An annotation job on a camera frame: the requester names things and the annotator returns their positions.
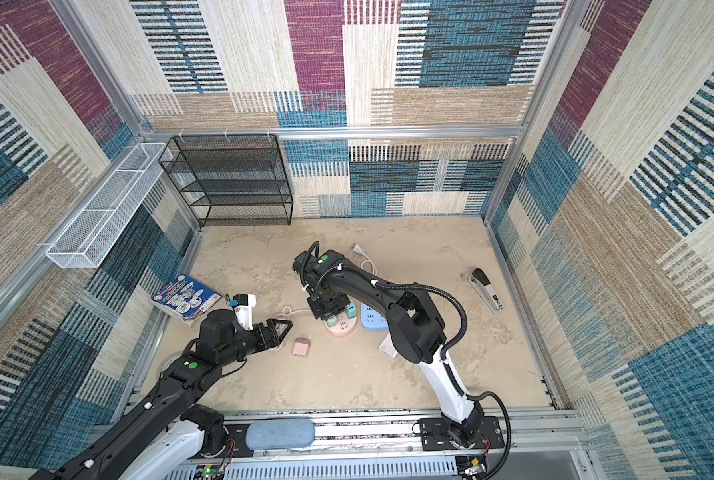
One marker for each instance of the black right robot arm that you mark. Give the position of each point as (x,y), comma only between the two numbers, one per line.
(424,323)

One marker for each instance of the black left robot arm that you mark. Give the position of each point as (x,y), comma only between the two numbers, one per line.
(172,405)

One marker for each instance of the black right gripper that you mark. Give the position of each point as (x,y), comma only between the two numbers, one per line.
(324,313)

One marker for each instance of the black wire mesh shelf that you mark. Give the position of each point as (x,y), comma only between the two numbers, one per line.
(230,180)

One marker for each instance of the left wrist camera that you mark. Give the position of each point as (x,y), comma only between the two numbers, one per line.
(243,305)

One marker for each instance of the white wire mesh basket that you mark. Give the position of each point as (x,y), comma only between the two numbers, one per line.
(92,232)

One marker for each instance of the pink plug adapter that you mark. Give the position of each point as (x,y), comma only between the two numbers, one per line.
(301,347)

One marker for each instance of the blue square power strip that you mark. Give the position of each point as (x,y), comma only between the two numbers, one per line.
(371,320)

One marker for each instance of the teal plug adapter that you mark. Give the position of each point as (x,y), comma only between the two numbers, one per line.
(351,310)

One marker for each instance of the pink round power strip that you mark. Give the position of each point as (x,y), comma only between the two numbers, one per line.
(344,328)

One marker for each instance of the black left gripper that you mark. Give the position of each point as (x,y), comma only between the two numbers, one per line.
(263,342)

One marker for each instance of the grey tape roll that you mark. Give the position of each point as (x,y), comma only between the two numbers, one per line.
(167,362)

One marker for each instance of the blue illustrated box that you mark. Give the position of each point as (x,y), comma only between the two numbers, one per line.
(185,299)

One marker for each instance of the blue-grey cushion pad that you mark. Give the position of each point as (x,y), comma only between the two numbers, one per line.
(280,434)

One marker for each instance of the black and grey stapler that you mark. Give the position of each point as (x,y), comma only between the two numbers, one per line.
(484,288)

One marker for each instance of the white square adapter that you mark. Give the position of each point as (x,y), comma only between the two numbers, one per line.
(387,348)

